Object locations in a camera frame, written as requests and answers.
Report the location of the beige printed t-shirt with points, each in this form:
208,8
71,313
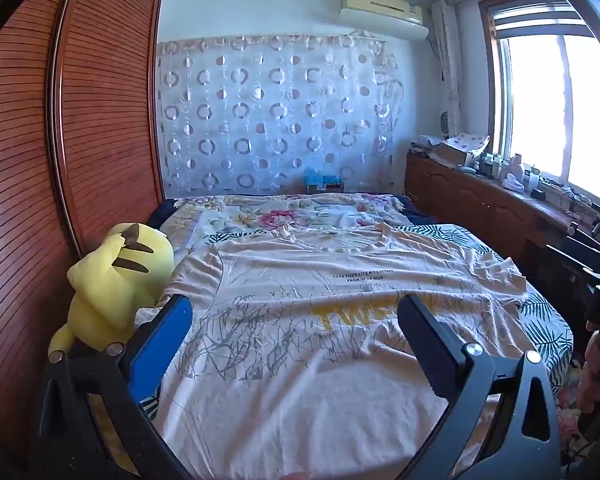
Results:
300,360

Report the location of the palm leaf bedsheet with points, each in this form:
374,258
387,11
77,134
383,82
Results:
545,330

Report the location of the wooden headboard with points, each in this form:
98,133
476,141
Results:
110,110

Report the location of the cream air conditioner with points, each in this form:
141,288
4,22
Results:
382,15

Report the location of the white window curtain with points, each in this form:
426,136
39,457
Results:
447,70

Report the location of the wooden cabinet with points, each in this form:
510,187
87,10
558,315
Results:
470,195

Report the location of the cardboard box under blue box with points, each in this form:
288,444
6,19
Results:
325,188

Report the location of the small black box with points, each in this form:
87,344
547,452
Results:
537,193

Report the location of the floral blanket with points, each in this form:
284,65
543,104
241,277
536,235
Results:
280,216

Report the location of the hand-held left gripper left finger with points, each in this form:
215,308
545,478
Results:
161,345

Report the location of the dark oval object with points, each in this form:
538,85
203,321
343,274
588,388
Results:
446,125

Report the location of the circle-patterned sheer curtain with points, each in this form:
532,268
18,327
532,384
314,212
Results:
280,110

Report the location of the yellow plush toy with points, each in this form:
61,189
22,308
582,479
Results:
105,285

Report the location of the open cardboard box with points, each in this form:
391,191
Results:
450,155

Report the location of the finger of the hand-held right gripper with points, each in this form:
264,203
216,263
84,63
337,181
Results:
572,257

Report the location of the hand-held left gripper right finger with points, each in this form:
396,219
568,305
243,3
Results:
432,347

